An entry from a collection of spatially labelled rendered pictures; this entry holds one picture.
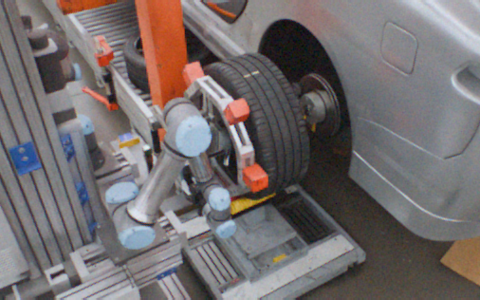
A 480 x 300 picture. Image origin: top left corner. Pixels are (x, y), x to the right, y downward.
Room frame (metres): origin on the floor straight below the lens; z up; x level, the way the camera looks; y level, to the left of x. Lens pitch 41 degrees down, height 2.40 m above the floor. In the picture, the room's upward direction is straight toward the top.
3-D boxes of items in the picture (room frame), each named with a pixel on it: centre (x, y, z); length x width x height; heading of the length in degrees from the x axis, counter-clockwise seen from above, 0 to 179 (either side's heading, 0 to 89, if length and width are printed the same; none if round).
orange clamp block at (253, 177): (1.70, 0.06, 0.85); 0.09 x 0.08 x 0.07; 32
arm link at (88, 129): (1.83, 0.80, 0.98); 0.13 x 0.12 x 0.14; 109
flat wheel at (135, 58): (3.50, 0.70, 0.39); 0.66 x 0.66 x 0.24
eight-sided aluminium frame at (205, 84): (1.96, 0.23, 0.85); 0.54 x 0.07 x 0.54; 32
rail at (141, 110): (3.44, 1.14, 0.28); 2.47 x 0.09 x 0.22; 32
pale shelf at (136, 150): (2.30, 0.72, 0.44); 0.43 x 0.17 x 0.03; 32
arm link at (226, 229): (1.44, 0.18, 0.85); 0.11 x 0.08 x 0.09; 32
